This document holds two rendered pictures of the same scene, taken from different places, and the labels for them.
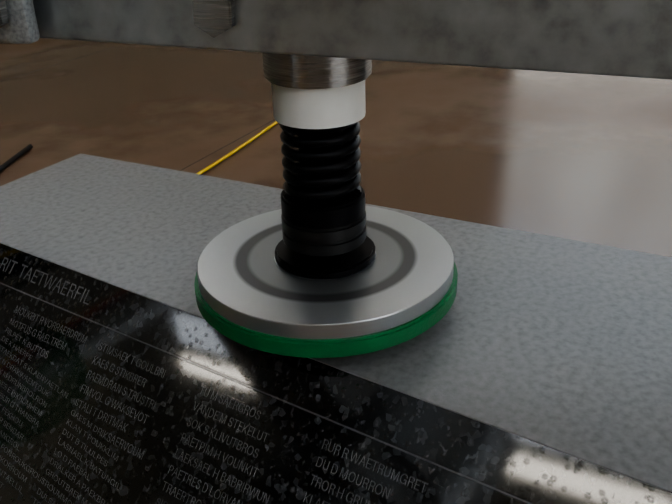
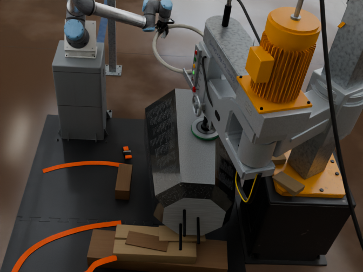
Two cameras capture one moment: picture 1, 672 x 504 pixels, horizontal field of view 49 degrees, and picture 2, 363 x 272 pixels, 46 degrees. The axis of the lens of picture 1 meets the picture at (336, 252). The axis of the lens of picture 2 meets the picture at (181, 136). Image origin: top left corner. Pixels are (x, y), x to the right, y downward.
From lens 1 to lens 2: 3.26 m
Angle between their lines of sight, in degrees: 93
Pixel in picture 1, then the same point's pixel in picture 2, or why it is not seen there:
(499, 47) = not seen: hidden behind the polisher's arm
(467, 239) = (182, 124)
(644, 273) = (181, 110)
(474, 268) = (189, 122)
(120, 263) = (210, 153)
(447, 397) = not seen: hidden behind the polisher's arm
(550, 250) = (180, 117)
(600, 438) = not seen: hidden behind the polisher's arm
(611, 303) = (190, 111)
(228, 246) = (210, 135)
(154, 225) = (199, 155)
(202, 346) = (217, 141)
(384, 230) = (197, 124)
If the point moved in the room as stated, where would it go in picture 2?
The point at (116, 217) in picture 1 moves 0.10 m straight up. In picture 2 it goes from (200, 161) to (201, 150)
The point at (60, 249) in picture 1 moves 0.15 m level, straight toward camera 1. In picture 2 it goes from (212, 161) to (223, 149)
